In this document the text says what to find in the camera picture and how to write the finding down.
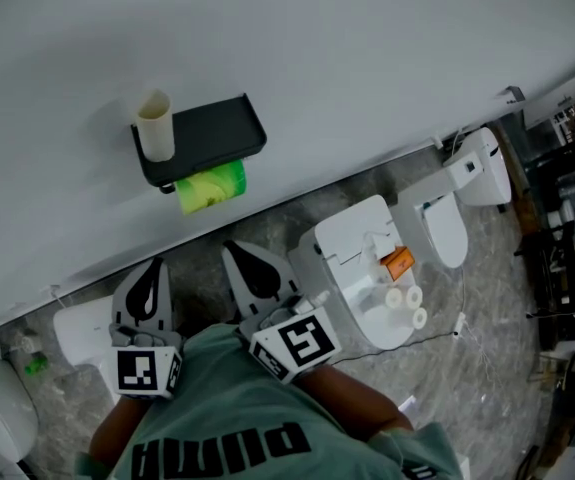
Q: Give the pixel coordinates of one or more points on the person's right forearm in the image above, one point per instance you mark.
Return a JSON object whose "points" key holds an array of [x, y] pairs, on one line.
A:
{"points": [[362, 403]]}

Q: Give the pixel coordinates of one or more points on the grey wall bracket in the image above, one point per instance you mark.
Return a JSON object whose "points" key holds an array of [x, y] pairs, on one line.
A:
{"points": [[512, 95]]}

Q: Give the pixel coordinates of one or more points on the white toilet with boxy tank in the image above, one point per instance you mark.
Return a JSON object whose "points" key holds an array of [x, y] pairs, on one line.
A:
{"points": [[82, 328]]}

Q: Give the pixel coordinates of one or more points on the white plastic device housing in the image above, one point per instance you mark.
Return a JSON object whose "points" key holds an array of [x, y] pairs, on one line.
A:
{"points": [[492, 168]]}

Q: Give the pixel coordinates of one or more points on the person's left forearm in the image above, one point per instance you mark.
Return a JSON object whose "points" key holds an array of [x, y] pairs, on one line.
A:
{"points": [[114, 433]]}

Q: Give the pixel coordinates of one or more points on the folded white tissue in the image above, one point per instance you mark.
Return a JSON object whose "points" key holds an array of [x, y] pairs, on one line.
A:
{"points": [[362, 293]]}

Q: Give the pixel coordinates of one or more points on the white toilet with flat lid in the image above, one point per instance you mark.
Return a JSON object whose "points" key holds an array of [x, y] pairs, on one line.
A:
{"points": [[337, 228]]}

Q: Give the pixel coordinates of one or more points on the metal water valve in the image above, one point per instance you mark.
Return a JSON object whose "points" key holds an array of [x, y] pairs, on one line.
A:
{"points": [[27, 344]]}

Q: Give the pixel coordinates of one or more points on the orange tissue box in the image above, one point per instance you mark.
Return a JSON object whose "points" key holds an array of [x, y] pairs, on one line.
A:
{"points": [[398, 264]]}

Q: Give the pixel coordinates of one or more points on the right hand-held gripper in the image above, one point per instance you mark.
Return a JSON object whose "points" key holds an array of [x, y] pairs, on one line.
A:
{"points": [[302, 343]]}

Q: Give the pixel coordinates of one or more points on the white toilet with tall tank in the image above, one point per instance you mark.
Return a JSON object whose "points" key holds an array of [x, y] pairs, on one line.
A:
{"points": [[442, 233]]}

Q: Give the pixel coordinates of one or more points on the green toilet paper roll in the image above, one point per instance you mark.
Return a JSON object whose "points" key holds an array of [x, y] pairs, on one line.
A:
{"points": [[212, 188]]}

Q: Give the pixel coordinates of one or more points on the dark equipment rack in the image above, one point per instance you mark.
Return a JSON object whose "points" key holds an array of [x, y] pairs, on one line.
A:
{"points": [[572, 268]]}

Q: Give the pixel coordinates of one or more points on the cardboard paper tube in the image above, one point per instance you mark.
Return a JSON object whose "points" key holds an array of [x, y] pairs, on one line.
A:
{"points": [[156, 133]]}

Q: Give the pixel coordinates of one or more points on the person's green t-shirt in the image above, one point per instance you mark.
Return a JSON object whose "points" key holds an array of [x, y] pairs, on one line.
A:
{"points": [[232, 408]]}

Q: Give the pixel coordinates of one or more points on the small green plastic bottle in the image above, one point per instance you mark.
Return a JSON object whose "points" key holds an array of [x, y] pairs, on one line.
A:
{"points": [[37, 365]]}

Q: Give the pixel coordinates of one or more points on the white power strip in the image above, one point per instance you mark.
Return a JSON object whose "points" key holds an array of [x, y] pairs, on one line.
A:
{"points": [[459, 324]]}

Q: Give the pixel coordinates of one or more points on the brown wooden board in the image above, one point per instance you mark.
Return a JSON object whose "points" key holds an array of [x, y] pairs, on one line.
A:
{"points": [[514, 178]]}

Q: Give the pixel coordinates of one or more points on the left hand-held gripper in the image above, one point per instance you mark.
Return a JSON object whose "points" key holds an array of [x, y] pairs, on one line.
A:
{"points": [[142, 368]]}

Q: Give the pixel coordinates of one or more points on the crumpled white tissue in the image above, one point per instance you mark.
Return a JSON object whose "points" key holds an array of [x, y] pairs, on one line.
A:
{"points": [[379, 245]]}

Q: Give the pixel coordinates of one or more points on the black wall paper holder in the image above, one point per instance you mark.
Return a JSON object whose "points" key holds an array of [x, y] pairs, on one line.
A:
{"points": [[217, 133]]}

